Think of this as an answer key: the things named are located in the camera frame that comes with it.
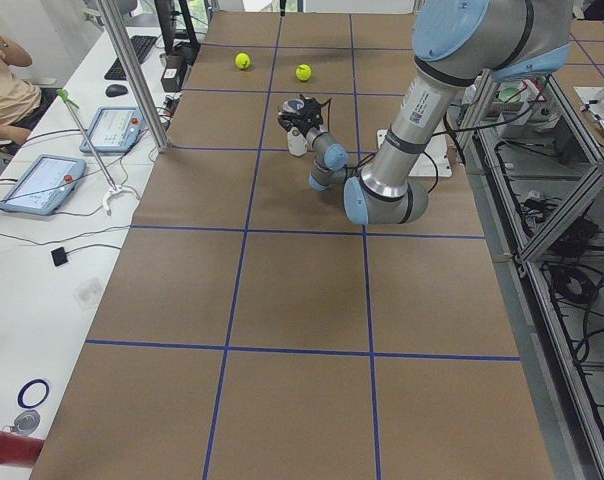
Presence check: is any tennis ball with Wilson 3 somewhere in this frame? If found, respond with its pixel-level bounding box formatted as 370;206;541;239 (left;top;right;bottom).
295;64;313;82

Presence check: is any black monitor stand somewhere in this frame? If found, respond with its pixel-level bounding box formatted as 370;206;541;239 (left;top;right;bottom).
154;0;201;64

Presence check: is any green handled reach grabber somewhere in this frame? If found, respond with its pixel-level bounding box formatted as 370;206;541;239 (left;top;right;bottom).
56;89;141;216

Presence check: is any aluminium frame post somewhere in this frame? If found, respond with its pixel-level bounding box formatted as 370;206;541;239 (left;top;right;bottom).
96;0;169;153

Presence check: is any red cylinder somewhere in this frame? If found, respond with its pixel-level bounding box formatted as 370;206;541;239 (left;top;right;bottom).
0;431;44;468

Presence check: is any white tennis ball can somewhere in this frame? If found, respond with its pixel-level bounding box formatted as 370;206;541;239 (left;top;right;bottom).
277;98;307;157

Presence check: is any clear can lid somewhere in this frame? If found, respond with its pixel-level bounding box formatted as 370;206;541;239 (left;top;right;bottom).
11;409;41;436

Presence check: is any small black square device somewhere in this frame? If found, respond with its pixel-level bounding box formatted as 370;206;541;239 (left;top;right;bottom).
51;247;68;267

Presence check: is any black computer mouse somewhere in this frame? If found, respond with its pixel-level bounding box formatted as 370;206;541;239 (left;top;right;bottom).
105;84;128;98

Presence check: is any blue tape roll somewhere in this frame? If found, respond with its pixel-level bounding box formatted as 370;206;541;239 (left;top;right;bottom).
16;378;50;410

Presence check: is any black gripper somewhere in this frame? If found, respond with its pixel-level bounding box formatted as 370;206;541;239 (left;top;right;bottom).
277;96;324;131

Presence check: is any tennis ball near edge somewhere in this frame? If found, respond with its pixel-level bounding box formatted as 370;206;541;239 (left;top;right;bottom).
234;52;251;71

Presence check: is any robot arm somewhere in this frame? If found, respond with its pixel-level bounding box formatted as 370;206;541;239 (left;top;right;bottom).
278;1;573;225

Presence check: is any black keyboard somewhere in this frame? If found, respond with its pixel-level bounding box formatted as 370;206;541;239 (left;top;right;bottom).
103;34;159;81

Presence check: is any dark brown box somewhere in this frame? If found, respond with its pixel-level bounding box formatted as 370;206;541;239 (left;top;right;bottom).
161;55;187;93

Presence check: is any near teach pendant tablet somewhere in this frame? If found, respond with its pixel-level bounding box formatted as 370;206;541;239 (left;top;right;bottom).
0;154;86;216

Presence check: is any seated person in beige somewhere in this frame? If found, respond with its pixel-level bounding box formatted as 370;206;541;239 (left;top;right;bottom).
0;33;45;146

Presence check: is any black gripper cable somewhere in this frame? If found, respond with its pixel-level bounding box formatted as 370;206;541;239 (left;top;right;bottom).
317;97;456;195

